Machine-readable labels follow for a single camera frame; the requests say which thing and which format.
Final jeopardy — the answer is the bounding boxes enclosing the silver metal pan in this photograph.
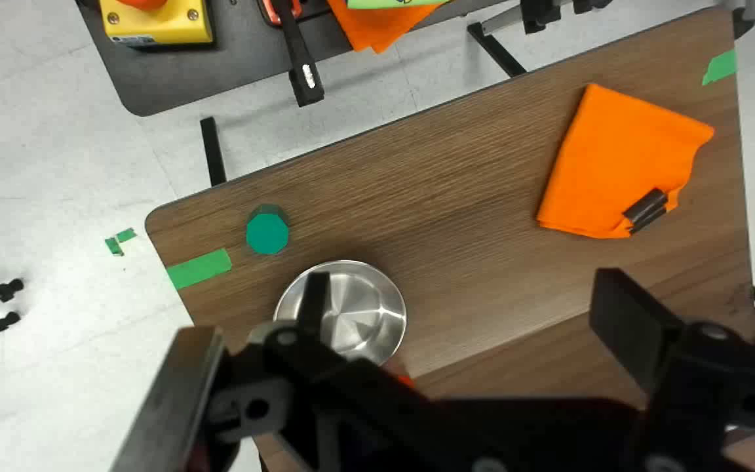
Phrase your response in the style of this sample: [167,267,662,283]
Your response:
[269,257,412,368]

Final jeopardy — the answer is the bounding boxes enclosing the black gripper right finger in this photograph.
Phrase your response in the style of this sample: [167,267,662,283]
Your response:
[586,264,755,401]

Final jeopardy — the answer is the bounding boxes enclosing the black cart top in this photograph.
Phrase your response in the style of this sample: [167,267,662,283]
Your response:
[72,0,519,118]

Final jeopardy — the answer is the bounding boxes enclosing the short green tape piece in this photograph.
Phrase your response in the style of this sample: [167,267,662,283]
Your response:
[700,47,739,90]

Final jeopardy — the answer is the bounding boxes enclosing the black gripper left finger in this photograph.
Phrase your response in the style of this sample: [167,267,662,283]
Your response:
[243,270,345,376]

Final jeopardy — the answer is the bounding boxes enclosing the green cup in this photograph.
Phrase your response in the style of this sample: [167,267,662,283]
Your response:
[243,201,294,260]

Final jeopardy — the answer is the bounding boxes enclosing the small black block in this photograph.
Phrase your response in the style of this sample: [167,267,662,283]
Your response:
[620,186,671,236]

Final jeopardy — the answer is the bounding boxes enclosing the green floor tape mark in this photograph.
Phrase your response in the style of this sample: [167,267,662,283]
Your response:
[102,226,138,260]

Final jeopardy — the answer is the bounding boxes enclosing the long green tape strip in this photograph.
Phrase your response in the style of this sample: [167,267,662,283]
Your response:
[165,246,236,293]

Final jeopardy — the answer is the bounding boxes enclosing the black clamp orange handle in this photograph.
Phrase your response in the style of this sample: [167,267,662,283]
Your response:
[258,0,326,111]

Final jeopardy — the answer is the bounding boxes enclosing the folded orange cloth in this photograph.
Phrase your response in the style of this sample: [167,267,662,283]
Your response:
[535,82,718,241]

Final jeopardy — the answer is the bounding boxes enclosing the yellow box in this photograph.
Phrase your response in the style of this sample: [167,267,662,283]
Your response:
[97,0,215,49]

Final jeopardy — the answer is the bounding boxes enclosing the crumpled orange cloth pile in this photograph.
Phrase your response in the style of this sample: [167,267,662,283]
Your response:
[323,0,450,56]

